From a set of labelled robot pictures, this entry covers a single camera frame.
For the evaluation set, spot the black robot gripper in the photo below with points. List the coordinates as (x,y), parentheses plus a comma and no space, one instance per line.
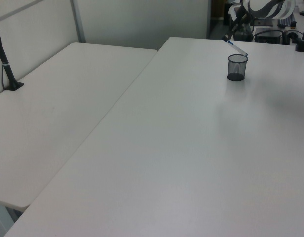
(237,13)

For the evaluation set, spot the blue and white marker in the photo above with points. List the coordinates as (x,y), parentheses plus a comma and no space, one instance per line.
(237,48)

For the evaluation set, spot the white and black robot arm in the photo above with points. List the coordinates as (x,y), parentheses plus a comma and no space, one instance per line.
(268,8)

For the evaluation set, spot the dark green box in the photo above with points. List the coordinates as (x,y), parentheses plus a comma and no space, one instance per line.
(243,34)

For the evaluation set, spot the black mesh pen cup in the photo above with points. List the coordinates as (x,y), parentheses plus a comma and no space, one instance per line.
(237,69)

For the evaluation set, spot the black electronics box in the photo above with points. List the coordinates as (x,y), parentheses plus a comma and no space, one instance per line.
(268,35)

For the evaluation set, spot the black pole with table clamp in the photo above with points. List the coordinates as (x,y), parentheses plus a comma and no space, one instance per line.
(303,37)

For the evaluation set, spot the black camera pole with base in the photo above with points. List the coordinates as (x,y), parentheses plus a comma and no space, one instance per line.
(6,66)

